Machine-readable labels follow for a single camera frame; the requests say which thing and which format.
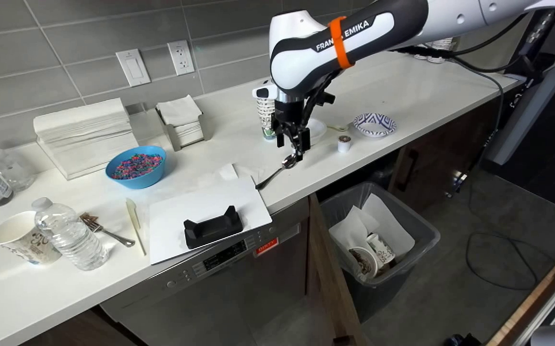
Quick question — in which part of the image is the wooden stir stick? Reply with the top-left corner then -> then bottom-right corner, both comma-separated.
125,197 -> 148,257

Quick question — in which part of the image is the grey robot stand column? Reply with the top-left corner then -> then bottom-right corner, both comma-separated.
484,0 -> 555,168

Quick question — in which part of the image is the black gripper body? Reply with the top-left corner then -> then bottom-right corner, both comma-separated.
271,87 -> 330,137

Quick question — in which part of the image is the metal spoon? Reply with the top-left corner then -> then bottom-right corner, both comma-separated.
253,151 -> 303,191

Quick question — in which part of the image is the printed paper coffee cup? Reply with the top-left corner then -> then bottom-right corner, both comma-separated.
0,209 -> 63,266

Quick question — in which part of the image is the blue patterned paper bowl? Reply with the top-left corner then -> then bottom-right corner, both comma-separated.
351,111 -> 397,139

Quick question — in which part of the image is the white flat sheet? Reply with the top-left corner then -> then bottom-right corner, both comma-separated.
146,161 -> 275,264

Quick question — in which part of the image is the metal fork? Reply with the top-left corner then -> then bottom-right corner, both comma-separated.
79,210 -> 138,249

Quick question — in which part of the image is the white light switch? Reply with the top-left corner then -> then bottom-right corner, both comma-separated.
113,47 -> 152,87

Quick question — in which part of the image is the clear water bottle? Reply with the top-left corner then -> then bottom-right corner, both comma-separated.
31,195 -> 115,272

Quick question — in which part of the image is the small white coffee pod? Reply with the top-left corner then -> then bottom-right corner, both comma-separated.
336,132 -> 355,155

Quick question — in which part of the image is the built-in dishwasher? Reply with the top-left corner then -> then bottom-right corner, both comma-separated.
100,197 -> 311,346

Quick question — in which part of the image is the white wall outlet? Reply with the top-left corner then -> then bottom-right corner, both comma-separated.
165,37 -> 196,76

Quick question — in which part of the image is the black plastic holder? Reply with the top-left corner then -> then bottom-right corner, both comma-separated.
180,203 -> 246,249

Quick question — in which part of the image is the wooden crate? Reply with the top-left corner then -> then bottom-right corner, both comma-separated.
486,253 -> 555,346

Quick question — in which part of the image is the stack of printed paper cups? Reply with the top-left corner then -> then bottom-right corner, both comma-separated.
252,84 -> 277,141

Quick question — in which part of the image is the dark base cabinet with handle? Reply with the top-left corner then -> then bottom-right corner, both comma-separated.
23,305 -> 131,346

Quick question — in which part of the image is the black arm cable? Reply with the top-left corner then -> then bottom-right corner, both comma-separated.
301,64 -> 340,130

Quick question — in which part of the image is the open under-counter cabinet door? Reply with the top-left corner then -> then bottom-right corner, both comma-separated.
305,191 -> 369,346

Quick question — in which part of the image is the blue bowl with candies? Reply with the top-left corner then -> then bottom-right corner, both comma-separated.
104,143 -> 169,189

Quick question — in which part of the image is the orange strap on arm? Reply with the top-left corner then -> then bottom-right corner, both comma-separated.
326,14 -> 355,70

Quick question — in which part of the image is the white paper in bin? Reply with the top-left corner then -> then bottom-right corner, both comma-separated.
326,191 -> 417,280

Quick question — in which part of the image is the grey trash bin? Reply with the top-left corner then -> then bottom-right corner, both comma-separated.
319,180 -> 444,322

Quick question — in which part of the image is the large white napkin stack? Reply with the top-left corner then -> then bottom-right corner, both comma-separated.
31,95 -> 140,180

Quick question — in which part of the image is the brown base cabinet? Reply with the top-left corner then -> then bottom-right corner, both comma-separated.
378,93 -> 505,212

